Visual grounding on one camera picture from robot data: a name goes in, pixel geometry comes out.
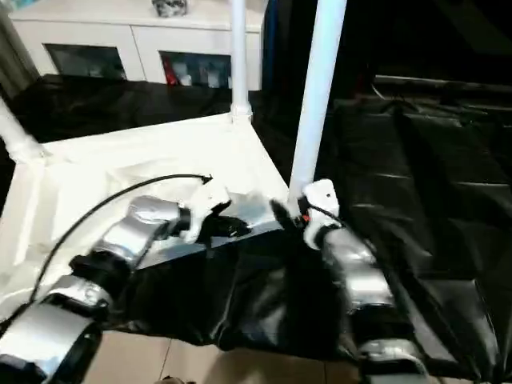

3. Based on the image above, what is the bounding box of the white plastic table top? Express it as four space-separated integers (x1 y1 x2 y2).
0 111 291 317

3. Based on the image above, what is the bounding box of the white plastic table leg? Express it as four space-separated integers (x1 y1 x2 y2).
286 0 349 213
230 0 253 123
0 98 47 161

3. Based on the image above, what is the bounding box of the black work surface mat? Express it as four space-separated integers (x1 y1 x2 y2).
0 74 512 379

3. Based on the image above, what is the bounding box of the red bottle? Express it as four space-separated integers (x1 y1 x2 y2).
162 55 179 85

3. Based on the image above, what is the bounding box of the white glass door cabinet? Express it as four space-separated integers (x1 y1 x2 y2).
10 0 265 91

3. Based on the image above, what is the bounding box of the dark patterned object on cabinet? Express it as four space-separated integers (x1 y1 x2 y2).
151 0 190 18

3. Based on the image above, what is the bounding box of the grey curtain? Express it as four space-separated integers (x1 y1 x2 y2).
0 7 39 101

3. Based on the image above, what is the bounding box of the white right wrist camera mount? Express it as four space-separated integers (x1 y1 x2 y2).
302 179 341 249

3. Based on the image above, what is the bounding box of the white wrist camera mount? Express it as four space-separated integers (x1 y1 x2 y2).
302 179 341 249
182 182 233 243

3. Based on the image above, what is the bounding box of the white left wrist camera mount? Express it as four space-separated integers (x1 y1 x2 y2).
182 182 233 243

